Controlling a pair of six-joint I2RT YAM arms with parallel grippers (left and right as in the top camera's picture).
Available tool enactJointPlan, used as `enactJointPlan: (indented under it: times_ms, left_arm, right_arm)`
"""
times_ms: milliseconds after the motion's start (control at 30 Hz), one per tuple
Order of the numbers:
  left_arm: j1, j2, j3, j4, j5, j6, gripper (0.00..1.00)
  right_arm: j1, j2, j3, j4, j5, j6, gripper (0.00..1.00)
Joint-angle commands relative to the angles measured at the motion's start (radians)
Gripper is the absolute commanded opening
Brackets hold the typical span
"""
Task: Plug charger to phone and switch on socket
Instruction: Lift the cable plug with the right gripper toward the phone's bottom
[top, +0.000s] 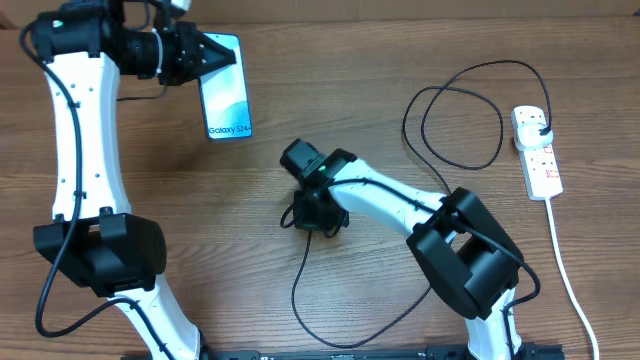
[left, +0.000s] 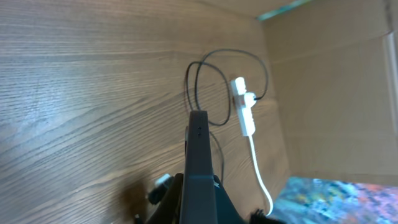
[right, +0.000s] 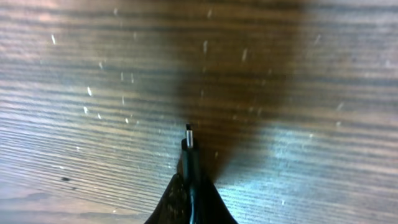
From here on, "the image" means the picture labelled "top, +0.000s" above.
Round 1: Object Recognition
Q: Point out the black samsung smartphone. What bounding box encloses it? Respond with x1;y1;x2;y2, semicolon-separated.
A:
199;32;252;141

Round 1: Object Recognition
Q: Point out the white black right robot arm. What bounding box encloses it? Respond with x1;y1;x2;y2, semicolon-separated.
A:
280;139;539;359

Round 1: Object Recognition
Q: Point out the white power strip cord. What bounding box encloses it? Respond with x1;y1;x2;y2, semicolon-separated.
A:
543;196;600;360

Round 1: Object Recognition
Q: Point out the white power strip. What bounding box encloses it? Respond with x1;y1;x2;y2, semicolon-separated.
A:
510;105;563;201

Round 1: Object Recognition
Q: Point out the white charger plug adapter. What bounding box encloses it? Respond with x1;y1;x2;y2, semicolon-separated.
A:
514;123;554;151

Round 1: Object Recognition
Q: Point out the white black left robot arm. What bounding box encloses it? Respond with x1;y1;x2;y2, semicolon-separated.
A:
19;1;252;359

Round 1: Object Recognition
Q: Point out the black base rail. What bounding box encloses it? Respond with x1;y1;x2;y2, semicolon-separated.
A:
119;342;566;360

